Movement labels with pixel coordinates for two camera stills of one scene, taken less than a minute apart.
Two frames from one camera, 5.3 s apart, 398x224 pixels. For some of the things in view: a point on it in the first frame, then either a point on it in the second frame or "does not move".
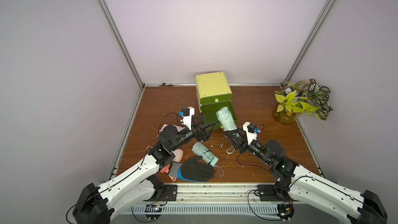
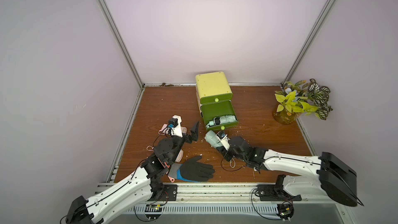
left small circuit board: [153, 211] does not move
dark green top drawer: [217, 98] does not move
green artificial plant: [304, 98] does not move
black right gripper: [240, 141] to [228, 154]
